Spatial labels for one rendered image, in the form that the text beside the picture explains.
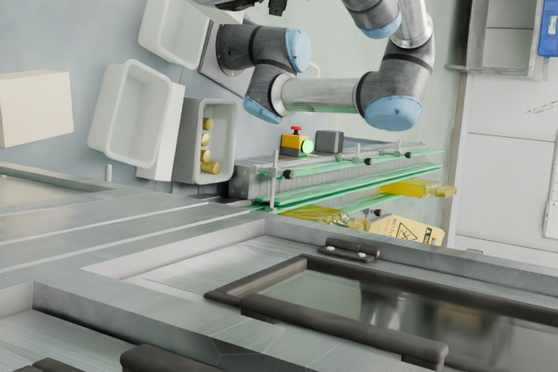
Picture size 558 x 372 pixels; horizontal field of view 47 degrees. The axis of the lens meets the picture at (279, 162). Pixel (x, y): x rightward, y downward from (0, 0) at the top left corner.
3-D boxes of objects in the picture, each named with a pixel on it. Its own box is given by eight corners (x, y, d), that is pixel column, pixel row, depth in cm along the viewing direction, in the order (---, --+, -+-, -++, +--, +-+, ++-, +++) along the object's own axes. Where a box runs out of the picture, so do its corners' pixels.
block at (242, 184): (226, 196, 182) (247, 200, 178) (228, 163, 181) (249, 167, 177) (232, 195, 185) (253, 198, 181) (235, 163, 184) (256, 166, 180)
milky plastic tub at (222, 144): (168, 180, 168) (196, 185, 164) (174, 95, 165) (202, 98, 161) (208, 175, 183) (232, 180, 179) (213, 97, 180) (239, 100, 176)
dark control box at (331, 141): (314, 150, 244) (334, 153, 240) (315, 129, 243) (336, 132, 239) (323, 149, 251) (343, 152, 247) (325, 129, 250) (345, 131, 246)
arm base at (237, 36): (229, 7, 178) (259, 9, 173) (254, 30, 191) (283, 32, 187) (213, 57, 176) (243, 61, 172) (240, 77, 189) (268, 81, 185)
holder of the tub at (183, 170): (167, 200, 169) (190, 205, 165) (173, 95, 166) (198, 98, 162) (204, 193, 184) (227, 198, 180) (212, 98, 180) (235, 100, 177)
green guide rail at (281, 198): (255, 201, 182) (279, 205, 179) (255, 198, 182) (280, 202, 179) (427, 163, 335) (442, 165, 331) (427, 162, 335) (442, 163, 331)
